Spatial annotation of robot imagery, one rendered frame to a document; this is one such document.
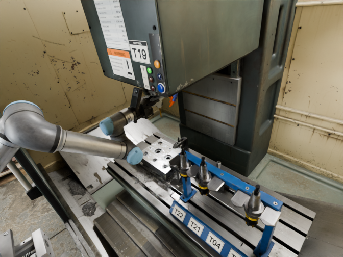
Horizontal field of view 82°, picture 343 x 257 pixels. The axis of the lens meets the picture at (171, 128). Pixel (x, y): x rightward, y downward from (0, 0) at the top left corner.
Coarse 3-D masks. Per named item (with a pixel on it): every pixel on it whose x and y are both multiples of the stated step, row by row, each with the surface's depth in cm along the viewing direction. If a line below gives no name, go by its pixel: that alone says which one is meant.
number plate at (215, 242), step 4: (208, 236) 91; (212, 236) 90; (208, 240) 91; (212, 240) 89; (216, 240) 88; (220, 240) 87; (212, 244) 89; (216, 244) 88; (220, 244) 87; (216, 248) 88; (220, 248) 87
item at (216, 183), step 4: (216, 176) 84; (212, 180) 82; (216, 180) 82; (220, 180) 82; (208, 184) 81; (212, 184) 81; (216, 184) 80; (220, 184) 80; (208, 188) 80; (212, 188) 79; (216, 188) 79
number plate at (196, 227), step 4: (192, 220) 97; (188, 224) 98; (192, 224) 97; (196, 224) 96; (200, 224) 94; (192, 228) 96; (196, 228) 95; (200, 228) 94; (196, 232) 95; (200, 232) 94
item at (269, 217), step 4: (264, 208) 70; (268, 208) 69; (272, 208) 69; (264, 212) 68; (268, 212) 68; (272, 212) 68; (276, 212) 68; (280, 212) 68; (260, 216) 67; (264, 216) 67; (268, 216) 67; (272, 216) 67; (276, 216) 67; (280, 216) 67; (264, 220) 66; (268, 220) 66; (272, 220) 66; (276, 220) 66; (264, 224) 66; (268, 224) 65; (272, 224) 65
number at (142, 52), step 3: (138, 48) 66; (141, 48) 64; (144, 48) 63; (138, 51) 66; (141, 51) 65; (144, 51) 64; (138, 54) 67; (141, 54) 66; (144, 54) 65; (147, 54) 64; (138, 57) 68; (141, 57) 67; (144, 57) 65; (147, 57) 65; (141, 60) 67; (144, 60) 66; (147, 60) 65
